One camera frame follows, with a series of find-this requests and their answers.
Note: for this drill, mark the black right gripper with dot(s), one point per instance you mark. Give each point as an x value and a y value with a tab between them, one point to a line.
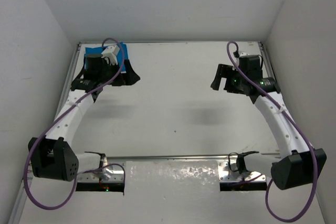
222	72

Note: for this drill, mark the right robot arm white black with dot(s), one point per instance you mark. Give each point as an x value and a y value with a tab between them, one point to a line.
300	163

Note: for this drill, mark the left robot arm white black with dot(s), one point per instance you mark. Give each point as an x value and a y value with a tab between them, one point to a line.
52	156

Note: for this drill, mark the silver metal base rail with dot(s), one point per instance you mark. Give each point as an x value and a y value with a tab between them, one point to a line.
117	169

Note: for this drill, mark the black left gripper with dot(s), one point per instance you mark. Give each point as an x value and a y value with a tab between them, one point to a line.
122	76

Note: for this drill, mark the blue t shirt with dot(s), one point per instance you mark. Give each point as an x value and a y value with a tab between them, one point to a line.
99	50

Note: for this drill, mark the white front cover panel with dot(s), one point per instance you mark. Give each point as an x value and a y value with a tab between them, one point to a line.
174	177

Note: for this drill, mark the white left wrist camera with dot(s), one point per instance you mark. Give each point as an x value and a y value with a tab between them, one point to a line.
111	53

